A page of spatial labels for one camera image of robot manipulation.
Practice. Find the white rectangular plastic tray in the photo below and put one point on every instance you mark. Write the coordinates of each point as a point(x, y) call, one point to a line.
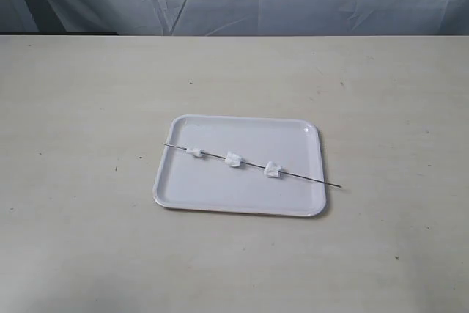
point(189, 183)

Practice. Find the thin metal skewer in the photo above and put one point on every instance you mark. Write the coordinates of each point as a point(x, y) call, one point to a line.
point(284, 172)

